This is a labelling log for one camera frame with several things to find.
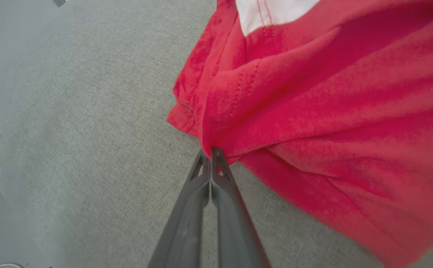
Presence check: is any plain red garment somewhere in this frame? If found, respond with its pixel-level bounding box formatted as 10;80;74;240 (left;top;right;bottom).
166;0;433;268

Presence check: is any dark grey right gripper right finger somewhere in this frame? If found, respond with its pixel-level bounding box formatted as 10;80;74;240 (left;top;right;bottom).
210;147;271;268

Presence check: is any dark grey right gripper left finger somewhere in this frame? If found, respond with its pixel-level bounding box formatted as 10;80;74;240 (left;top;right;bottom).
148;149;211;268

